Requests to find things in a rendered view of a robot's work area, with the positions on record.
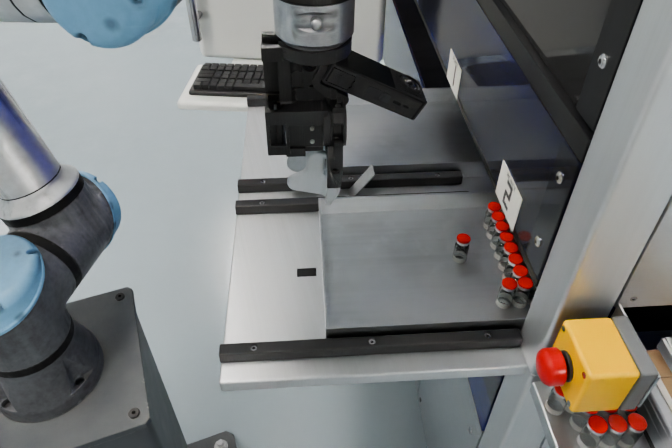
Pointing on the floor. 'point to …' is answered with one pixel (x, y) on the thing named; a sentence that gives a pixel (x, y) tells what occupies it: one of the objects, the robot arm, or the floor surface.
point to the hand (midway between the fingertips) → (334, 194)
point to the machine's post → (602, 208)
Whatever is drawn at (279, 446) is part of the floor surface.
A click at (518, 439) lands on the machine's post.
